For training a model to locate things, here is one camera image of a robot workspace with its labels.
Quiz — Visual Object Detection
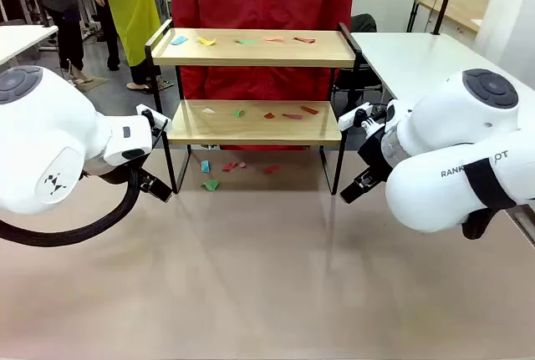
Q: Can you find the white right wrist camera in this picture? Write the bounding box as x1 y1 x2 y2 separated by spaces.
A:
338 102 375 130

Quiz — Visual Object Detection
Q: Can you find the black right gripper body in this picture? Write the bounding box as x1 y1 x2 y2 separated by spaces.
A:
358 124 394 175

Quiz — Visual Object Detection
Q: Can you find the person in yellow apron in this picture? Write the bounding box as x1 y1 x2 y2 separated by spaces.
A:
104 0 172 96

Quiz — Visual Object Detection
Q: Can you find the beige floor mat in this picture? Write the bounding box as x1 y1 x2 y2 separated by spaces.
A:
69 74 110 93

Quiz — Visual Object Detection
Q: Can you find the person in black trousers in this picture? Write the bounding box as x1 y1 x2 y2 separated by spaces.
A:
74 0 122 72

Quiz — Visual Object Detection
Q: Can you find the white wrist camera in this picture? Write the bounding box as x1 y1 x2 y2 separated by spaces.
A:
338 102 375 130
135 104 173 134

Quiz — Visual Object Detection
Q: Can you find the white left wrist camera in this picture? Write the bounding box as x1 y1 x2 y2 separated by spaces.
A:
135 104 173 134

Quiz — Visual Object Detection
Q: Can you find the person in dark clothes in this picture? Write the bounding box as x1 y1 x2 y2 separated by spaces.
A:
25 0 99 85

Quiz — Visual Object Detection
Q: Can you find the black braided cable sleeve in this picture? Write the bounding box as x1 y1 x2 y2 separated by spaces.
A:
0 165 145 247

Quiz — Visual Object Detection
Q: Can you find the grey metal rail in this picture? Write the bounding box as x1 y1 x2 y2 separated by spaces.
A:
507 205 535 248

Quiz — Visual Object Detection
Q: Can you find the white rounded-corner table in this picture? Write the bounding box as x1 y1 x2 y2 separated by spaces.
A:
349 32 535 104

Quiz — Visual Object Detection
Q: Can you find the white rectangular table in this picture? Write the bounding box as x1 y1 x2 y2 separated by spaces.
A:
0 24 59 67

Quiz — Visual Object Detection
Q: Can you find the two-tier wooden metal shelf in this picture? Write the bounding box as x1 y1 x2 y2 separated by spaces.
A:
144 18 364 196

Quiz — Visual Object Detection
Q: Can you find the black rounded object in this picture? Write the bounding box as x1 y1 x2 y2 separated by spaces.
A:
350 13 378 35

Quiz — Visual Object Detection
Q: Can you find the black arm strap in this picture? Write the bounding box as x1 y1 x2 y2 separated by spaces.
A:
461 158 524 241

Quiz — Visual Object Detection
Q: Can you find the light wooden table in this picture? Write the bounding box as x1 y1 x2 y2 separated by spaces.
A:
415 0 490 34

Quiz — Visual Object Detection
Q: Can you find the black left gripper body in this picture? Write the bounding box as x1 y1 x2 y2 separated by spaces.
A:
134 125 172 182

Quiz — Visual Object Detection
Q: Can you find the black plastic stool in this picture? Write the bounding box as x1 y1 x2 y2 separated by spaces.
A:
332 65 384 106

